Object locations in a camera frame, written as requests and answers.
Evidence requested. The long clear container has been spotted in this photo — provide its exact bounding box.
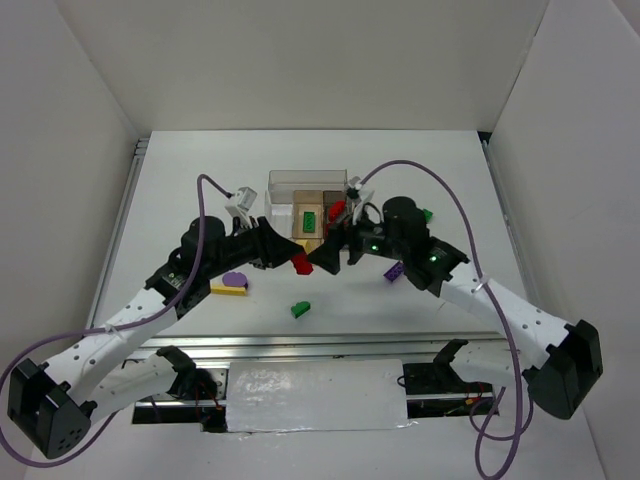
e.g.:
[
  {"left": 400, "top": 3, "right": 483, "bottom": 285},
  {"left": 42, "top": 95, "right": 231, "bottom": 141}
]
[{"left": 266, "top": 169, "right": 347, "bottom": 204}]

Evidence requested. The tan translucent container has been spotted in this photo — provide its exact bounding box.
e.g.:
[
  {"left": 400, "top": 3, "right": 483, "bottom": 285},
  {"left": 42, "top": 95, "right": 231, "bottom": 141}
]
[{"left": 292, "top": 190, "right": 323, "bottom": 240}]

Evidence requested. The red green lego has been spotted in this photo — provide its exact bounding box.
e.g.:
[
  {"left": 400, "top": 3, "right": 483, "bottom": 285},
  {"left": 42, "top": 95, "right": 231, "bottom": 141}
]
[{"left": 326, "top": 222, "right": 345, "bottom": 241}]

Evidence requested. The green rounded lego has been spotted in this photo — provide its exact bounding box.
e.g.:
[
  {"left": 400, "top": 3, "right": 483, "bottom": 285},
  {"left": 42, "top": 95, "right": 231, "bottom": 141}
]
[{"left": 290, "top": 301, "right": 311, "bottom": 319}]

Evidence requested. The aluminium rail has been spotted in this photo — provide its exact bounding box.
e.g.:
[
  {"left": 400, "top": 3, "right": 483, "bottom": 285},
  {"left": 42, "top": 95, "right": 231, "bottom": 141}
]
[
  {"left": 134, "top": 329, "right": 516, "bottom": 361},
  {"left": 86, "top": 137, "right": 150, "bottom": 329}
]

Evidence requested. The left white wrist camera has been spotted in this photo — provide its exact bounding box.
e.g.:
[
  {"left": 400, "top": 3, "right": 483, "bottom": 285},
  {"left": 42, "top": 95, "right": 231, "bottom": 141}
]
[{"left": 225, "top": 187, "right": 257, "bottom": 226}]

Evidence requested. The long yellow lego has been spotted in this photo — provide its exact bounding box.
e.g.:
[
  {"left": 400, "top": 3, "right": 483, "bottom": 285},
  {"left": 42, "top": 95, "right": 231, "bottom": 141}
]
[{"left": 211, "top": 285, "right": 248, "bottom": 296}]

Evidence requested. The left aluminium rail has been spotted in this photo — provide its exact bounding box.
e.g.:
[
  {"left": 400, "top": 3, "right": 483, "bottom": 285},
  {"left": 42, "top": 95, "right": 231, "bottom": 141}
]
[{"left": 86, "top": 137, "right": 150, "bottom": 329}]

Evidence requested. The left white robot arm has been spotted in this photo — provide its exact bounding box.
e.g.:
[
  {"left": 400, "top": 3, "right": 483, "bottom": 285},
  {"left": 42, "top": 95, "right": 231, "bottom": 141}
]
[{"left": 5, "top": 216, "right": 303, "bottom": 467}]

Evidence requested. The yellow lego brick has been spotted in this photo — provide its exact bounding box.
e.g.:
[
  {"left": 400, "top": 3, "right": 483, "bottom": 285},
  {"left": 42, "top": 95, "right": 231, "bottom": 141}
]
[{"left": 295, "top": 239, "right": 323, "bottom": 254}]

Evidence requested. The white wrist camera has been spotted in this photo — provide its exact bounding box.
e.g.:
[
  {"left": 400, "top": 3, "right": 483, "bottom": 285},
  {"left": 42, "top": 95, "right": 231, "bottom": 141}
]
[
  {"left": 346, "top": 176, "right": 374, "bottom": 225},
  {"left": 225, "top": 187, "right": 257, "bottom": 226}
]

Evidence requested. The aluminium front rail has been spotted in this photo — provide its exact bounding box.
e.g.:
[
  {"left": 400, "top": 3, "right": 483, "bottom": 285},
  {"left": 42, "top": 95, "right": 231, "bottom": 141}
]
[{"left": 134, "top": 329, "right": 516, "bottom": 361}]

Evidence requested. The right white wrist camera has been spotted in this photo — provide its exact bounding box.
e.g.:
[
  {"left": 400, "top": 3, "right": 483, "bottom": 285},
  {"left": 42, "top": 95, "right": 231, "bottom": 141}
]
[{"left": 346, "top": 176, "right": 374, "bottom": 225}]

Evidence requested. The small clear container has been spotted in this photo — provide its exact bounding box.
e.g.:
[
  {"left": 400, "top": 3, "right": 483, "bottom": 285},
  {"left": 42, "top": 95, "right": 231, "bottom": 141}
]
[{"left": 264, "top": 190, "right": 293, "bottom": 238}]

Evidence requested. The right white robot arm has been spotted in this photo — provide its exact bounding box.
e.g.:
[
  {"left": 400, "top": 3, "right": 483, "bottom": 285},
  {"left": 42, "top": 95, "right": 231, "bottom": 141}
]
[{"left": 309, "top": 197, "right": 603, "bottom": 420}]

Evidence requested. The red rounded lego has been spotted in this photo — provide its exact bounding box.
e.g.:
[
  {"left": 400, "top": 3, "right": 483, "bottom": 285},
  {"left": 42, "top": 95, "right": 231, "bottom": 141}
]
[{"left": 328, "top": 200, "right": 346, "bottom": 223}]

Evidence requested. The green rectangular lego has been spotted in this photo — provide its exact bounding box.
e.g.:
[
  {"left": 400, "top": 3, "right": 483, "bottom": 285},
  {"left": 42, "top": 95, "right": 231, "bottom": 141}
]
[{"left": 301, "top": 211, "right": 317, "bottom": 234}]

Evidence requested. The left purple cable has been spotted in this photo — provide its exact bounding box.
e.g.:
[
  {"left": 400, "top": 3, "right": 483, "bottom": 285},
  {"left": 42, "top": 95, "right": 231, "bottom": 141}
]
[{"left": 0, "top": 174, "right": 236, "bottom": 467}]

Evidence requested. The purple rectangular lego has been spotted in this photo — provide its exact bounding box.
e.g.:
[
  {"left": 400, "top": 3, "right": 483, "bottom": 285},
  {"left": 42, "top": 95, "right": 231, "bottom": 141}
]
[{"left": 383, "top": 261, "right": 404, "bottom": 283}]

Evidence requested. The purple rounded lego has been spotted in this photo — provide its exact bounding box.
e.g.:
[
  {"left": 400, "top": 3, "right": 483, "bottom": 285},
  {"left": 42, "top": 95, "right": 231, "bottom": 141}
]
[{"left": 222, "top": 271, "right": 249, "bottom": 289}]

